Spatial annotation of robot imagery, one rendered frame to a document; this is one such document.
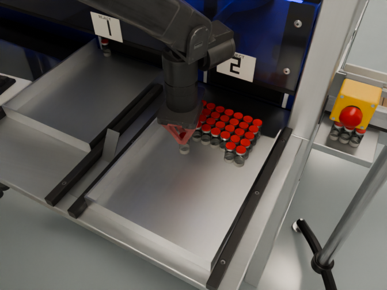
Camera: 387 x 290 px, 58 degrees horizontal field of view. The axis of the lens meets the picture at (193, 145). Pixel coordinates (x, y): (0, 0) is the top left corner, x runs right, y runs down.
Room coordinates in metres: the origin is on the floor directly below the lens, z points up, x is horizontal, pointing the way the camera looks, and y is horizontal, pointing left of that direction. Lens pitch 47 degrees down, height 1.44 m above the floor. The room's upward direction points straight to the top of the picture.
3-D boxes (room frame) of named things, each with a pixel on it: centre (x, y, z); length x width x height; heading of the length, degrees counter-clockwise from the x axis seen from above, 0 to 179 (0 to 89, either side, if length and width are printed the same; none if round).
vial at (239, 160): (0.47, -0.10, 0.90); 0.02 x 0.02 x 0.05
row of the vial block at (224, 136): (0.52, -0.04, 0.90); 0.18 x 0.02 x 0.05; 61
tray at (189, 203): (0.45, 0.00, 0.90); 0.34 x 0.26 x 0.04; 151
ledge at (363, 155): (0.56, -0.36, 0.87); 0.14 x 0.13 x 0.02; 152
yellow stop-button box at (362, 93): (0.53, -0.32, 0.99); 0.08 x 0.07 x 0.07; 152
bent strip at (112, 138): (0.45, 0.20, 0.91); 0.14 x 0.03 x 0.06; 152
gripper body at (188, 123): (0.48, 0.02, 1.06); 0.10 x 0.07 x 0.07; 166
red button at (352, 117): (0.49, -0.30, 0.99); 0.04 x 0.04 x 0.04; 62
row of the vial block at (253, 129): (0.56, -0.06, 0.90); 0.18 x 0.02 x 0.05; 61
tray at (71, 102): (0.70, 0.25, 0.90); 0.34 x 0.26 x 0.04; 152
